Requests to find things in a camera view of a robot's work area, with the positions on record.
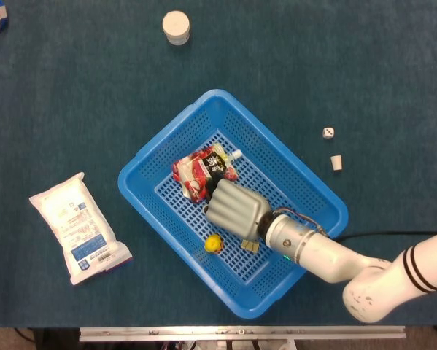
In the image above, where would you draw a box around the red fruit jelly pouch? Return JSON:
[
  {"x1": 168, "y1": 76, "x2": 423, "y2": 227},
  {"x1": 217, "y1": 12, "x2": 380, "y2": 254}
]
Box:
[{"x1": 172, "y1": 142, "x2": 244, "y2": 203}]

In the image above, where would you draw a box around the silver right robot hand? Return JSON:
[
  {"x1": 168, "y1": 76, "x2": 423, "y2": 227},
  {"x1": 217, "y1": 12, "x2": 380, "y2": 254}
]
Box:
[{"x1": 203, "y1": 171, "x2": 272, "y2": 242}]

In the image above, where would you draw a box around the black cable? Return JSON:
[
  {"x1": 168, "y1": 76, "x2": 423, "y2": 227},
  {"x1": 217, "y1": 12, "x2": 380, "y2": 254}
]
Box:
[{"x1": 334, "y1": 230, "x2": 437, "y2": 241}]

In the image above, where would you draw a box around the teal table cloth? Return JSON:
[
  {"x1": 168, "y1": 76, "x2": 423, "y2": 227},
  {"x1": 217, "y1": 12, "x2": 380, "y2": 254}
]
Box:
[{"x1": 0, "y1": 0, "x2": 437, "y2": 327}]

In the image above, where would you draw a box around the yellow round toy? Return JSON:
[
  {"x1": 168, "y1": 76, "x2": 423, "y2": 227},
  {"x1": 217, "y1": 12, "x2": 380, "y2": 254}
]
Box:
[{"x1": 204, "y1": 233, "x2": 225, "y2": 254}]

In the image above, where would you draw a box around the blue perforated plastic basket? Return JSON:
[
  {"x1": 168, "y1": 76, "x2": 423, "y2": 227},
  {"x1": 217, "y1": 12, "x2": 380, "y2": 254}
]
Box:
[{"x1": 117, "y1": 88, "x2": 349, "y2": 319}]

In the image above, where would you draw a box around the aluminium rail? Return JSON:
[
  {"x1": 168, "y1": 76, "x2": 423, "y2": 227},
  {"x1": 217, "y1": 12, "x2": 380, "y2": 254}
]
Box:
[{"x1": 78, "y1": 326, "x2": 406, "y2": 343}]

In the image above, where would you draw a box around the white lidded jar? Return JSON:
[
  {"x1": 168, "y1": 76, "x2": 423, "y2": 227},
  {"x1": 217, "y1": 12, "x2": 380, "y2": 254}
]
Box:
[{"x1": 162, "y1": 10, "x2": 190, "y2": 46}]

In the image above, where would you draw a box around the white snack bag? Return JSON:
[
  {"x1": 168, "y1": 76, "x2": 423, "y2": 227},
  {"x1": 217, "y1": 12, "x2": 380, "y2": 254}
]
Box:
[{"x1": 28, "y1": 171, "x2": 134, "y2": 286}]

